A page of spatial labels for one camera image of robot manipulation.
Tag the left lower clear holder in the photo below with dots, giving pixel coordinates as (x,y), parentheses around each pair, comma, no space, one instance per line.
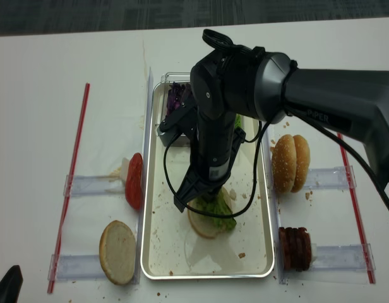
(75,267)

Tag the black left robot gripper tip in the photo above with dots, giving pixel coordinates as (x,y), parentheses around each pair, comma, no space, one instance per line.
(10,285)

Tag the sesame bun top front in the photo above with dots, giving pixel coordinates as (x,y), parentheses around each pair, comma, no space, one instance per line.
(284,164)

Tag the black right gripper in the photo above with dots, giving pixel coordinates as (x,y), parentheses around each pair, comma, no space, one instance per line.
(210,165)

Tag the white onion piece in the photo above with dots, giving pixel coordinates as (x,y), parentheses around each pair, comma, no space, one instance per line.
(123,170)

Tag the purple cabbage leaves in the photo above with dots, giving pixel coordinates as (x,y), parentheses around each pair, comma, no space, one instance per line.
(177,94)

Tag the sesame bun top rear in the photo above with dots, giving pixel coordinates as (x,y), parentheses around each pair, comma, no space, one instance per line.
(302,162)

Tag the right red strip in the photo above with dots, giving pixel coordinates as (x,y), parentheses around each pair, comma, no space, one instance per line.
(357,214)

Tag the bun half left side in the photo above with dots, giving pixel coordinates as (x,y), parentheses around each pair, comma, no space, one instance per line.
(117,250)

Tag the long clear divider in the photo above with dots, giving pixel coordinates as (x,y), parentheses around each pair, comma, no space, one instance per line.
(146,143)
(268,142)

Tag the clear plastic salad box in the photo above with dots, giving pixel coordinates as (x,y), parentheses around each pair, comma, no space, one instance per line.
(223,128)

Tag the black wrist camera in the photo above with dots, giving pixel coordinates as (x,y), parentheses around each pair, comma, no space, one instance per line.
(181,122)

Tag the right lower clear holder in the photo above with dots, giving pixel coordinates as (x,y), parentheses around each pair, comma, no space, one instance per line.
(340,258)

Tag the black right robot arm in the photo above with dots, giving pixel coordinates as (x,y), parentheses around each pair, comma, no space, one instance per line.
(266,86)

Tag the right upper clear holder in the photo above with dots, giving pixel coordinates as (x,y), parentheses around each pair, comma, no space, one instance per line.
(331,178)

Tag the red strip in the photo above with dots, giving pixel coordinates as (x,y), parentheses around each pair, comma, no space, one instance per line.
(55,258)
(357,214)

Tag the clear holder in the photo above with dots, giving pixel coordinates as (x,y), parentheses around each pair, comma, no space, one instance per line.
(331,178)
(79,185)
(75,267)
(340,258)

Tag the bun bottom on tray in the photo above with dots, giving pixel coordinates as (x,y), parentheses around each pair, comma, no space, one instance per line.
(201,228)

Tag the stacked brown meat patties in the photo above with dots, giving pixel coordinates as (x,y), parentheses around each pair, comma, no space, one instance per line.
(296,248)

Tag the white block behind patties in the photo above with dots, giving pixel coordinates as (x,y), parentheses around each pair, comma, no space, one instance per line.
(313,253)

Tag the left long clear divider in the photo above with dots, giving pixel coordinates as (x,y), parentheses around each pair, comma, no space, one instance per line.
(146,143)

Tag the left red strip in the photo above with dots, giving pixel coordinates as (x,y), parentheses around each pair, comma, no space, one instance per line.
(55,258)

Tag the sesame bun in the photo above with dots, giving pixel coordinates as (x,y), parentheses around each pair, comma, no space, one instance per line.
(284,164)
(302,162)

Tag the green lettuce leaves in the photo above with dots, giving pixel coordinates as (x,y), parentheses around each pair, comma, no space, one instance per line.
(221,205)

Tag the white metal tray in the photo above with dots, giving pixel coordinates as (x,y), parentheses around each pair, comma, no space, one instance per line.
(171,249)

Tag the red tomato slice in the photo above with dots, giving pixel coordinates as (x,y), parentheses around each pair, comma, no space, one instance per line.
(133,192)

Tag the left upper clear holder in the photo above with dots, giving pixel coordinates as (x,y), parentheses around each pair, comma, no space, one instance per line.
(79,185)

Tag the right long clear divider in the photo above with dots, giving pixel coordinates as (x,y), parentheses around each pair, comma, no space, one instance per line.
(268,142)

